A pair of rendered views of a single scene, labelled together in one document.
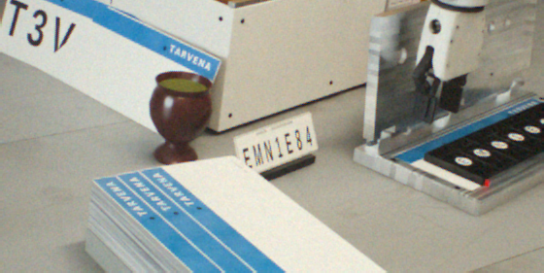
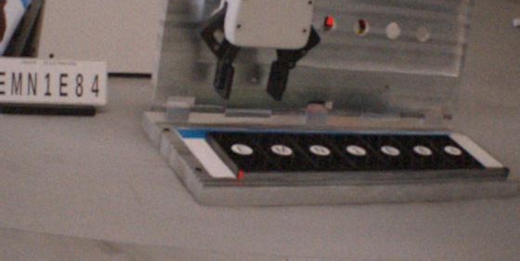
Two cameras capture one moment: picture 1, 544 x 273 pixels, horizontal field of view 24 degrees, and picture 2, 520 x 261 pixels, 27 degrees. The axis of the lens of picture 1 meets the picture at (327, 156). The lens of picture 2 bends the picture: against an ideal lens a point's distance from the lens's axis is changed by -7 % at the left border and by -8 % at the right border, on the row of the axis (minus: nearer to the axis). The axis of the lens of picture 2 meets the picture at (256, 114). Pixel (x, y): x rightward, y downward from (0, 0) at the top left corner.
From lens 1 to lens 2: 0.99 m
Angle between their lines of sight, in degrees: 27
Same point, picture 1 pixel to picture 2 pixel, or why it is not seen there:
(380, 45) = not seen: outside the picture
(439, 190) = (182, 169)
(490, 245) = (169, 230)
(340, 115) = not seen: hidden behind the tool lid
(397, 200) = (129, 166)
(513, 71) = (428, 95)
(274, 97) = (118, 54)
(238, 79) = (63, 18)
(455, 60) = (253, 23)
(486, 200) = (218, 189)
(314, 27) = not seen: outside the picture
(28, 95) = not seen: outside the picture
